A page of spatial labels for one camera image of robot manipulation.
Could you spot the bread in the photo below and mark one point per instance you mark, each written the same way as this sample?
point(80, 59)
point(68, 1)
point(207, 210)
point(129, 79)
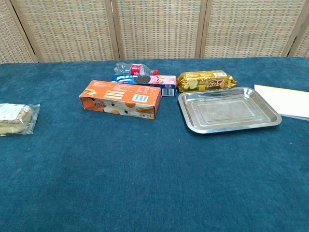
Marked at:
point(13, 120)

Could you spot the stainless steel tray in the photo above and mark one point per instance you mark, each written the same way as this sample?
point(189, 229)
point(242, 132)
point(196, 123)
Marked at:
point(227, 111)

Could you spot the blue and pink cookie box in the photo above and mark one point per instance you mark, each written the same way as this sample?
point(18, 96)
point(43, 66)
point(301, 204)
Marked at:
point(157, 81)

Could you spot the orange biscuit box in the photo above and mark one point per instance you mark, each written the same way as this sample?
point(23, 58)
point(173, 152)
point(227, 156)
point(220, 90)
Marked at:
point(116, 96)

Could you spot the clear bottle with red label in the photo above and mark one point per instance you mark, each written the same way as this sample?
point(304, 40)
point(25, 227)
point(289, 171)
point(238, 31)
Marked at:
point(135, 68)

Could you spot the blue tablecloth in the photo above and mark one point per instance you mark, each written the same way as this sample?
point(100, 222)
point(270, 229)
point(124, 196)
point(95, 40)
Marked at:
point(144, 169)

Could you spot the gold foil biscuit package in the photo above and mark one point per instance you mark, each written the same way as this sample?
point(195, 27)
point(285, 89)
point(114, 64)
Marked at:
point(205, 81)

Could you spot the woven bamboo folding screen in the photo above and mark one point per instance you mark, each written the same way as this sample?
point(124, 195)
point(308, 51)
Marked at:
point(157, 29)

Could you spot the white orange booklet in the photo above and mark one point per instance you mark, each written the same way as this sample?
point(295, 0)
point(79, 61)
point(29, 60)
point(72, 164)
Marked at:
point(287, 101)

